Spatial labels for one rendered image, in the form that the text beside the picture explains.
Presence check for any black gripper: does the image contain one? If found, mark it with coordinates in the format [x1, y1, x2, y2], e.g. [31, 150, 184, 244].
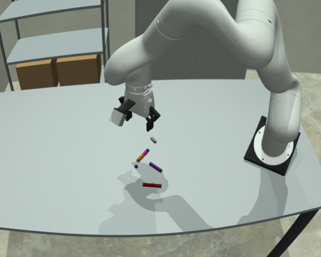
[119, 88, 161, 132]

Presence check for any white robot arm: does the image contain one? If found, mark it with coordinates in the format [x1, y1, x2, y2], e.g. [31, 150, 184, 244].
[104, 0, 302, 166]

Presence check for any purple rod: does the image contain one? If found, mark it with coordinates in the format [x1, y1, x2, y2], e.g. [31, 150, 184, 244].
[149, 162, 162, 173]

